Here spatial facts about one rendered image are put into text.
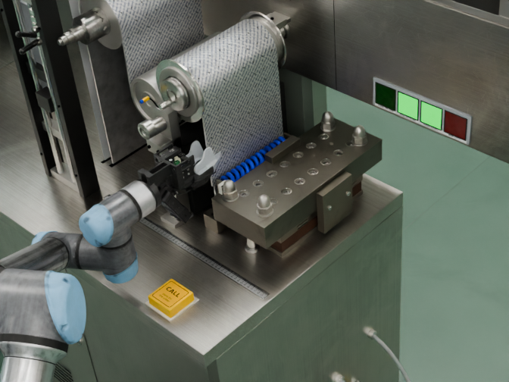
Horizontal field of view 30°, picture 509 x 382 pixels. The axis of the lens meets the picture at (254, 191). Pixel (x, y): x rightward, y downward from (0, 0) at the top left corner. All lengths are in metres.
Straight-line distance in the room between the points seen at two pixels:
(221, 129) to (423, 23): 0.49
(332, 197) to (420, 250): 1.38
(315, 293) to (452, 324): 1.12
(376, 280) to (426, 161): 1.56
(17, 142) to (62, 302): 1.09
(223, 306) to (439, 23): 0.73
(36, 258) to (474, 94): 0.92
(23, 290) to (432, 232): 2.17
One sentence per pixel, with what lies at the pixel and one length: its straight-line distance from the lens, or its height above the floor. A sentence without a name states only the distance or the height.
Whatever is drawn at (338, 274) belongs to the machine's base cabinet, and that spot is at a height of 0.81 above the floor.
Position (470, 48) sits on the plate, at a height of 1.37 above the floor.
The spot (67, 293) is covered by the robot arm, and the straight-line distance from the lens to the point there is 1.60.
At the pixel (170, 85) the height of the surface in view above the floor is 1.28.
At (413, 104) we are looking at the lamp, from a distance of 2.05.
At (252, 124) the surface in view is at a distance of 2.15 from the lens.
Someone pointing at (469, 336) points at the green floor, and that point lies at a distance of 3.18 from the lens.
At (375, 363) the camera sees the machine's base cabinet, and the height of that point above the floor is 0.38.
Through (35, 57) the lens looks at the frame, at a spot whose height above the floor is 1.24.
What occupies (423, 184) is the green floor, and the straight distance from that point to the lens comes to 3.74.
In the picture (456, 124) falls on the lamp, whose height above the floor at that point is 1.19.
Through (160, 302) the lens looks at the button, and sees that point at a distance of 2.02.
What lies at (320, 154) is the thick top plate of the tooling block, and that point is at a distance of 2.18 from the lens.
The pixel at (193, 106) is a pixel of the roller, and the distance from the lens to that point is 2.01.
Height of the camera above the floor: 2.33
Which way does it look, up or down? 39 degrees down
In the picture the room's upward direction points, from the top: 6 degrees counter-clockwise
